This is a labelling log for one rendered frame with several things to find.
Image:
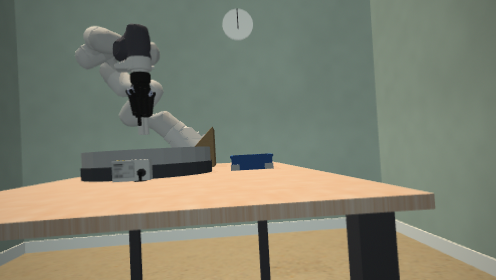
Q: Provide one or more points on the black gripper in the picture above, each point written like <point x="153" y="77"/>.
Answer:
<point x="139" y="81"/>

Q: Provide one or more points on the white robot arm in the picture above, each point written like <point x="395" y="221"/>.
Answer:
<point x="106" y="49"/>

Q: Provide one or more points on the blue crate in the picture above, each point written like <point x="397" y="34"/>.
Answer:
<point x="251" y="162"/>

